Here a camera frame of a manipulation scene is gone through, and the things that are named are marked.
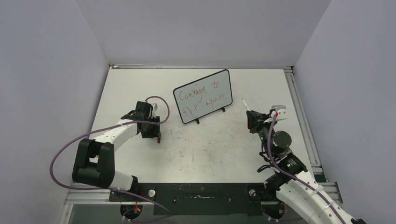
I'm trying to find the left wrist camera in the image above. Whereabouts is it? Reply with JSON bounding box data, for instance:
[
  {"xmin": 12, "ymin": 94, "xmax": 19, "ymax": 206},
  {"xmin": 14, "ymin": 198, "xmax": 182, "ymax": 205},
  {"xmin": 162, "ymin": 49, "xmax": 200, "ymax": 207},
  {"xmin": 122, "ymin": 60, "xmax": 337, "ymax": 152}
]
[{"xmin": 151, "ymin": 103, "xmax": 158, "ymax": 112}]

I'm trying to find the black framed whiteboard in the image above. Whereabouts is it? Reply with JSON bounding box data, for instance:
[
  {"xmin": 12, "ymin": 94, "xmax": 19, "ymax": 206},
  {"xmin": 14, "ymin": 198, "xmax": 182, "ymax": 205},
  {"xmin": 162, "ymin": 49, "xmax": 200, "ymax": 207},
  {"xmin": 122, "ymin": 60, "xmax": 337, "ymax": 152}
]
[{"xmin": 173, "ymin": 69, "xmax": 233, "ymax": 124}]

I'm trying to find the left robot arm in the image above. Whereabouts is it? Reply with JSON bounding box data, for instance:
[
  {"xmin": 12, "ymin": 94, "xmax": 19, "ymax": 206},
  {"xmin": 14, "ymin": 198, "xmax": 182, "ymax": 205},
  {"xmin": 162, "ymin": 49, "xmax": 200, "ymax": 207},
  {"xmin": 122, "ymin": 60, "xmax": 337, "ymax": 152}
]
[{"xmin": 72, "ymin": 101, "xmax": 161, "ymax": 201}]

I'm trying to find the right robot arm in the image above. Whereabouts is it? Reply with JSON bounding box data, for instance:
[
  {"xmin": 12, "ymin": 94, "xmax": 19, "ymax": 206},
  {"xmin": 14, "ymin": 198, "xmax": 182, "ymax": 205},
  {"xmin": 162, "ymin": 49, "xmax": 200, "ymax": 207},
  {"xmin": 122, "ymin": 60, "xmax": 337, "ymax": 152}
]
[{"xmin": 246, "ymin": 105, "xmax": 365, "ymax": 224}]

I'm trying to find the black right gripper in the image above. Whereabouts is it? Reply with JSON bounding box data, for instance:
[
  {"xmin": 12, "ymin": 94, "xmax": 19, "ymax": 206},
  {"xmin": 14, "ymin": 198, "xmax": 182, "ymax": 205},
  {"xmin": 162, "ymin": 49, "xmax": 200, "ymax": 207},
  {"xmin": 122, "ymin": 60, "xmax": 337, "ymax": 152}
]
[{"xmin": 247, "ymin": 110, "xmax": 277, "ymax": 158}]

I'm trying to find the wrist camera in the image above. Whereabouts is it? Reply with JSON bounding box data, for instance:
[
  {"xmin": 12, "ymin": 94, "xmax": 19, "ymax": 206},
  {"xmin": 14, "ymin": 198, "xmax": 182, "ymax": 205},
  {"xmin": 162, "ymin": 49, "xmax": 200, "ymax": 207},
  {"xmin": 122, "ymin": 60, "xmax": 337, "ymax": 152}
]
[
  {"xmin": 270, "ymin": 105, "xmax": 289, "ymax": 121},
  {"xmin": 151, "ymin": 103, "xmax": 158, "ymax": 112}
]

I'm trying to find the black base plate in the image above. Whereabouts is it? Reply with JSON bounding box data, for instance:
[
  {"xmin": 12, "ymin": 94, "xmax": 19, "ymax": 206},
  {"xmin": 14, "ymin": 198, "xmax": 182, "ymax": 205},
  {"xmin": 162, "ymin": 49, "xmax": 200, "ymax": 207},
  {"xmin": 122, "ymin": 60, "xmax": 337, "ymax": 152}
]
[{"xmin": 109, "ymin": 183, "xmax": 295, "ymax": 217}]

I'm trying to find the aluminium frame rail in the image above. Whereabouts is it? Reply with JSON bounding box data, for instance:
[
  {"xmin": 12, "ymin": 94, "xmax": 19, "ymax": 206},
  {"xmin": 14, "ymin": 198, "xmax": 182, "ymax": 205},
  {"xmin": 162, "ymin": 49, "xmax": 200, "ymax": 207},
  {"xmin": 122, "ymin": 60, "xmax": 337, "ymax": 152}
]
[{"xmin": 72, "ymin": 69, "xmax": 354, "ymax": 224}]

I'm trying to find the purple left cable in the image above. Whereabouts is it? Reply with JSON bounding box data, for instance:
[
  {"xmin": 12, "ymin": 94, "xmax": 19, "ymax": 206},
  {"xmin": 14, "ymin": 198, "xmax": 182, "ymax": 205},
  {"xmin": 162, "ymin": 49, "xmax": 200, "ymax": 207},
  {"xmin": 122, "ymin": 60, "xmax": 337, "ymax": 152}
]
[{"xmin": 49, "ymin": 96, "xmax": 171, "ymax": 223}]

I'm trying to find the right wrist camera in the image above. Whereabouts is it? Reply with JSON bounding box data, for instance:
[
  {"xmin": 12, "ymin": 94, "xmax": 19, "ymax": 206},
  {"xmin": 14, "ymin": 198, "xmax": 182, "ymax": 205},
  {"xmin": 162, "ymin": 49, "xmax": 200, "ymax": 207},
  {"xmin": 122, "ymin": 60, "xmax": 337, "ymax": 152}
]
[{"xmin": 270, "ymin": 105, "xmax": 289, "ymax": 121}]

